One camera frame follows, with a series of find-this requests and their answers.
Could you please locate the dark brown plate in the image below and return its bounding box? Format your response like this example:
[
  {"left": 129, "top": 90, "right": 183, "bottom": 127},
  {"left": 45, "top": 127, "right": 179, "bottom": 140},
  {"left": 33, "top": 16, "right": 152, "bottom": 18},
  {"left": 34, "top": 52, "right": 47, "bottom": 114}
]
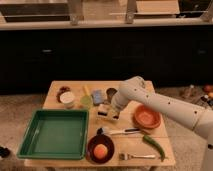
[{"left": 87, "top": 135, "right": 115, "bottom": 164}]

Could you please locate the green plastic tray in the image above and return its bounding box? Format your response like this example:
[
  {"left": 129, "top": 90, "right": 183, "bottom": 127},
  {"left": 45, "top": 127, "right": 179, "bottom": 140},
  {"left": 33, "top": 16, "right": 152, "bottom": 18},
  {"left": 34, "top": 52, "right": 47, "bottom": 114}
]
[{"left": 17, "top": 109, "right": 89, "bottom": 160}]

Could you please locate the green chili pepper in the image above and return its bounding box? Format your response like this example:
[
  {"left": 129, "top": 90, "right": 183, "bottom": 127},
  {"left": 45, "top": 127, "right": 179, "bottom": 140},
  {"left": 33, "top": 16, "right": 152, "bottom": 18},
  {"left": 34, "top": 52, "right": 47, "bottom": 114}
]
[{"left": 143, "top": 135, "right": 165, "bottom": 161}]

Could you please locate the wooden black felt eraser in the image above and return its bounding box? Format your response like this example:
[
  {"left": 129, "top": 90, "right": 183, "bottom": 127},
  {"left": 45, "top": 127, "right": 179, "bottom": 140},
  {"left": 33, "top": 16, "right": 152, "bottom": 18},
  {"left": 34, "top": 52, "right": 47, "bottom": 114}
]
[{"left": 97, "top": 104, "right": 113, "bottom": 120}]

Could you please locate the dark cabinet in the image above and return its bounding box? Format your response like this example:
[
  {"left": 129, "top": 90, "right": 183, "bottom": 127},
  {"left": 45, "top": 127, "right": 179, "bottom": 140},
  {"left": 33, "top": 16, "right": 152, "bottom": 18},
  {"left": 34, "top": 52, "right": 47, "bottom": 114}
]
[{"left": 0, "top": 25, "right": 213, "bottom": 94}]

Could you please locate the green yellow brush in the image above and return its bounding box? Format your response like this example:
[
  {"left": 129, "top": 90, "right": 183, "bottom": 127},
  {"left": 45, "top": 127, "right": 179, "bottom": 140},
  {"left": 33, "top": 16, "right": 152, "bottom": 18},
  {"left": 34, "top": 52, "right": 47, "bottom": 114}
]
[{"left": 80, "top": 85, "right": 93, "bottom": 109}]

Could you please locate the silver fork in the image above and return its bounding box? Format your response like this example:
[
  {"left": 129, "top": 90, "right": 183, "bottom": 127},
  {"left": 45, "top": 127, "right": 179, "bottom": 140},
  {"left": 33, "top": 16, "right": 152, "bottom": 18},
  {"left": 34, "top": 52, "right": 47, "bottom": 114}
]
[{"left": 119, "top": 153, "right": 156, "bottom": 160}]

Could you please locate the blue sponge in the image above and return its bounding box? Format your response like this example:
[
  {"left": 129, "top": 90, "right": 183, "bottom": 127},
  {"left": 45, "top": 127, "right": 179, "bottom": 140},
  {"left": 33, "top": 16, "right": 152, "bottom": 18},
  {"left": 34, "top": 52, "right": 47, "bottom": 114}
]
[{"left": 92, "top": 90, "right": 104, "bottom": 105}]

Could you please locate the dark red small object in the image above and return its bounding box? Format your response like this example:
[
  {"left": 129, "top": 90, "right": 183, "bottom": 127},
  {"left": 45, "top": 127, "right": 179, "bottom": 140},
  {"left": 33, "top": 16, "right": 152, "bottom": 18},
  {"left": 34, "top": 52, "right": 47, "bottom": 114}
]
[{"left": 56, "top": 86, "right": 71, "bottom": 103}]

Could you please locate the orange fruit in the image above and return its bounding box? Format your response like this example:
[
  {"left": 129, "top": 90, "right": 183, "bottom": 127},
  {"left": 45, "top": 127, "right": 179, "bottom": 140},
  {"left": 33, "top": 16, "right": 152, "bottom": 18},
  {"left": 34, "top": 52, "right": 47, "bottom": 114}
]
[{"left": 94, "top": 144, "right": 108, "bottom": 159}]

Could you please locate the wooden table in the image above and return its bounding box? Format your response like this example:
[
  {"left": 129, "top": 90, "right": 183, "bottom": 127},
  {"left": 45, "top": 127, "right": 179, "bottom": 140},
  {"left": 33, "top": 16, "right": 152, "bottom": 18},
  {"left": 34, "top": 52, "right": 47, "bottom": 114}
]
[{"left": 24, "top": 81, "right": 175, "bottom": 169}]

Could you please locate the white cup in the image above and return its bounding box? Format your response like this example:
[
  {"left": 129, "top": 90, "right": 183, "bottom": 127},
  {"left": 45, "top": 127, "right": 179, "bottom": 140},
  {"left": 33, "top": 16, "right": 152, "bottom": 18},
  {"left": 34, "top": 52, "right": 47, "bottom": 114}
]
[{"left": 60, "top": 91, "right": 75, "bottom": 108}]

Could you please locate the metal cup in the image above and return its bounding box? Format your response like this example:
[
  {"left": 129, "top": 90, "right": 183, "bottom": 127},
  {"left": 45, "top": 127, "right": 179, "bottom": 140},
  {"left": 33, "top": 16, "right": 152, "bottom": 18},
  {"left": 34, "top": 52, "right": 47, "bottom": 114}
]
[{"left": 106, "top": 88, "right": 117, "bottom": 102}]

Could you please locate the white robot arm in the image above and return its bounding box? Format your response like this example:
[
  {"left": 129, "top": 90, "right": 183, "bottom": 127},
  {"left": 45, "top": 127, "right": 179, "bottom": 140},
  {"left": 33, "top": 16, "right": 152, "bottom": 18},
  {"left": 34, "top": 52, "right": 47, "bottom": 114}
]
[{"left": 111, "top": 76, "right": 213, "bottom": 171}]

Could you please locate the orange plastic bowl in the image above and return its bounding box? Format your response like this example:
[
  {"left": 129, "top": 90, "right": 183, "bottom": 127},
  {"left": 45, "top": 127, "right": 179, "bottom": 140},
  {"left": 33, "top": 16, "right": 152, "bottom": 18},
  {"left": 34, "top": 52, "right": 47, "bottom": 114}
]
[{"left": 133, "top": 105, "right": 161, "bottom": 129}]

